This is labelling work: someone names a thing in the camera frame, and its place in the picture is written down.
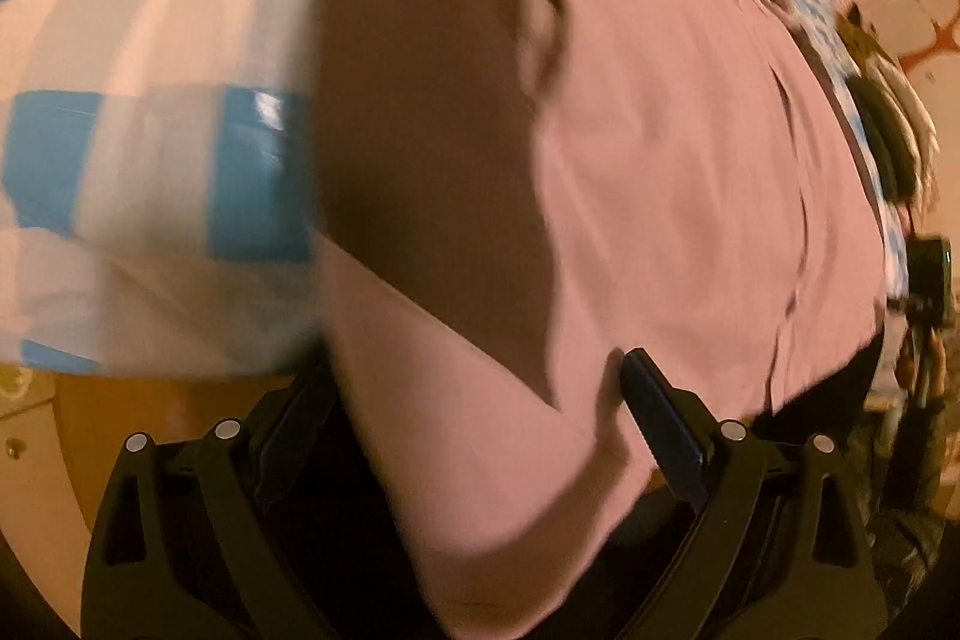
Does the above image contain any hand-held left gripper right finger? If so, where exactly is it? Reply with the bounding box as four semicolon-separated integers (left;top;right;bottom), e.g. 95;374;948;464
621;347;878;640

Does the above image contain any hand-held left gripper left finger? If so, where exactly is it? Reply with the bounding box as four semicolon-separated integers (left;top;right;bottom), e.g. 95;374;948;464
81;377;346;640

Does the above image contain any pink and brown hoodie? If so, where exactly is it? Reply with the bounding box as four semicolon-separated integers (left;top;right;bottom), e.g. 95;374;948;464
311;0;886;640

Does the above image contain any person's right hand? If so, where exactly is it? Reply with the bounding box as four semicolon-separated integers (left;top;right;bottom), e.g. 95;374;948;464
896;323;947;407

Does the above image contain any dark cloth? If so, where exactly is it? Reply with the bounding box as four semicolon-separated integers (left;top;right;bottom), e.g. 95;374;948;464
844;62;929;208

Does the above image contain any olive cloth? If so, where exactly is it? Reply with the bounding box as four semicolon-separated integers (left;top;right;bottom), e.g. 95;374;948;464
831;2;905;82

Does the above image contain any blue white checked plastic sheet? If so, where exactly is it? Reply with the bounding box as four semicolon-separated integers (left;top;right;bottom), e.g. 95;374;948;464
0;0;376;378

